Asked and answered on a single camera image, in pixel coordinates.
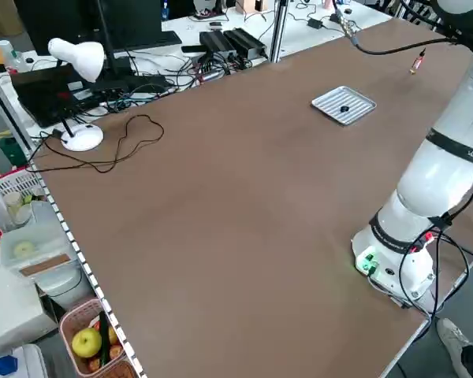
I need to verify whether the ribbed silver metal tray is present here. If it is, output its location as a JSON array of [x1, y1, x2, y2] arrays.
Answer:
[[311, 85, 378, 128]]

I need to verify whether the black power supply box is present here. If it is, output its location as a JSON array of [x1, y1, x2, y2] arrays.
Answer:
[[223, 27, 269, 59], [199, 30, 238, 56]]

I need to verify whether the black keyboard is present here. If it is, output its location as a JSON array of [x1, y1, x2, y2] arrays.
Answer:
[[112, 30, 183, 51]]

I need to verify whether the pink plastic basket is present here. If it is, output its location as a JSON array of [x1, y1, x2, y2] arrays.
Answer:
[[58, 298, 128, 377]]

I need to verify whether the white bucket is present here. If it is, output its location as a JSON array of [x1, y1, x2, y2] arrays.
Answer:
[[35, 264, 95, 313]]

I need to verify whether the clear plastic box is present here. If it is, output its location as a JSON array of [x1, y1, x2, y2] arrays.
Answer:
[[0, 220, 80, 279]]

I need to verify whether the dark green cucumber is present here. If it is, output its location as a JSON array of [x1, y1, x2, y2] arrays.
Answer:
[[97, 309, 112, 368]]

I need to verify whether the white desk lamp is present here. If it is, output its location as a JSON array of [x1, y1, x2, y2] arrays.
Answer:
[[47, 37, 106, 153]]

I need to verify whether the green apple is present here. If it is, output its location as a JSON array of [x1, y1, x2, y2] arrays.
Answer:
[[71, 328, 103, 359]]

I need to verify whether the black laptop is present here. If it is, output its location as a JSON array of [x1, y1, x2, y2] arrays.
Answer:
[[9, 63, 110, 129]]

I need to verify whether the white plastic basket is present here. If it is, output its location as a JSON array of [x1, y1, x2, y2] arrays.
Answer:
[[0, 168, 52, 233]]

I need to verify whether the black monitor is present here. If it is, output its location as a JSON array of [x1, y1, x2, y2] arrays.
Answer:
[[14, 0, 162, 52]]

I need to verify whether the white cardboard box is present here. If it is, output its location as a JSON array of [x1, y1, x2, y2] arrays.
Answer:
[[0, 258, 60, 350]]

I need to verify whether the person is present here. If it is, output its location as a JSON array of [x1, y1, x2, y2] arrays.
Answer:
[[436, 317, 473, 378]]

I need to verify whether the white plastic bottle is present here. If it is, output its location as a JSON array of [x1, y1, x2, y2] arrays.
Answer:
[[0, 39, 29, 75]]

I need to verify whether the blue plastic block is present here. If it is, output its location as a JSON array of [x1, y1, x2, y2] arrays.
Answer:
[[0, 354, 20, 376]]

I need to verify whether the tangled cable bundle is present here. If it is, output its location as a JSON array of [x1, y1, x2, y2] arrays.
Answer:
[[102, 49, 245, 115]]

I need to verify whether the black lamp cable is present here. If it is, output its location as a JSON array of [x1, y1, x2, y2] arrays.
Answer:
[[25, 113, 166, 175]]

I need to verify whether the aluminium frame post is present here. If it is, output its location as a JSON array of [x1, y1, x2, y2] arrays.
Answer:
[[267, 0, 289, 64]]

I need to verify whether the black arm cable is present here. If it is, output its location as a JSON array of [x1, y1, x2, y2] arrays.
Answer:
[[333, 0, 473, 253]]

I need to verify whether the black base cable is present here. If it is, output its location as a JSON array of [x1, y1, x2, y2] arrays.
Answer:
[[397, 232, 473, 320]]

